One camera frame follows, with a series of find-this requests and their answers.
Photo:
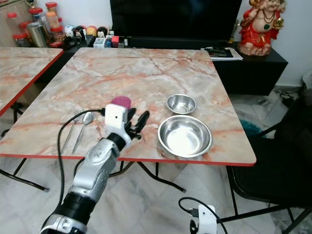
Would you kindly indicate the marble folding table orange edge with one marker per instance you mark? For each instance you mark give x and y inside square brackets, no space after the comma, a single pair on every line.
[22,73]
[141,75]

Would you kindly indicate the large steel bowl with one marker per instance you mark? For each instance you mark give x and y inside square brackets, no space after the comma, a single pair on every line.
[185,137]

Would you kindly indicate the black chair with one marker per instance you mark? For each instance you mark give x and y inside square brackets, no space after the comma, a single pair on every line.
[282,161]

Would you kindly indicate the short jar red lid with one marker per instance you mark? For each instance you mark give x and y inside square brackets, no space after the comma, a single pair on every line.
[20,40]
[57,34]

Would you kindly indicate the small white box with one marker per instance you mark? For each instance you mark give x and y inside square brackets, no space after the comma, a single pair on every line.
[99,43]

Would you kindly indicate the clear jar red lid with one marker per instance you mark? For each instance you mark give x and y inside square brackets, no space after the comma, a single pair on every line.
[12,22]
[36,14]

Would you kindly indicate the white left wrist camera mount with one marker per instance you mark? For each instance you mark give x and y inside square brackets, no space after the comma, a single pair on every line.
[116,117]

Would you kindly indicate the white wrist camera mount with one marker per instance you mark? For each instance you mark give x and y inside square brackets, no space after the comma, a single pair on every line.
[207,219]
[116,117]

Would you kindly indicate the white toy figurine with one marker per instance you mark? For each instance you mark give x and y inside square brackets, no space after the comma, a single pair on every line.
[69,31]

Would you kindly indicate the small steel bowl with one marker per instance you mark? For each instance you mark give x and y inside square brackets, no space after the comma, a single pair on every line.
[181,103]

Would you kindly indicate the teal plastic tub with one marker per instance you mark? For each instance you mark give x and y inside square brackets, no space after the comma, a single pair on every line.
[251,128]

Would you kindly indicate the black toy figurine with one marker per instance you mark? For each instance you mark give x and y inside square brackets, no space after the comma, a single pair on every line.
[79,32]

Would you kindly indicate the red laughing Buddha statue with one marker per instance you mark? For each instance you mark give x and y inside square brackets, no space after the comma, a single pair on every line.
[258,29]

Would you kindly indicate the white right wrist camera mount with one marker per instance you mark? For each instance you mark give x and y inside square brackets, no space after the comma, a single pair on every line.
[207,219]

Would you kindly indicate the small red box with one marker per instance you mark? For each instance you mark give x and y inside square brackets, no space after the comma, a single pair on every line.
[115,40]

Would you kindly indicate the pink cup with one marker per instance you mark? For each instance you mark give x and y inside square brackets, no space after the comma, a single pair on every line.
[121,101]

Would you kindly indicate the steel spoon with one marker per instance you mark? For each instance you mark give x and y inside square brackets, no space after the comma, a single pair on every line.
[87,117]

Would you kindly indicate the black television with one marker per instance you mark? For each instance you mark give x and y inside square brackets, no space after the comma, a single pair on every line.
[175,18]

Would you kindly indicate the dark magazine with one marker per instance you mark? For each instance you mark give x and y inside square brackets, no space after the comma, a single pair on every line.
[222,52]

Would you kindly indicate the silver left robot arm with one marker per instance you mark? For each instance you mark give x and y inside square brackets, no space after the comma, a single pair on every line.
[95,168]

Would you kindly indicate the orange toy figurine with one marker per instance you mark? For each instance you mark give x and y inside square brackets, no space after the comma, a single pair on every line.
[91,30]

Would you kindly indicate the light wooden cabinet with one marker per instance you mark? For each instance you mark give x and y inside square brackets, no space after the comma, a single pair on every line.
[9,22]

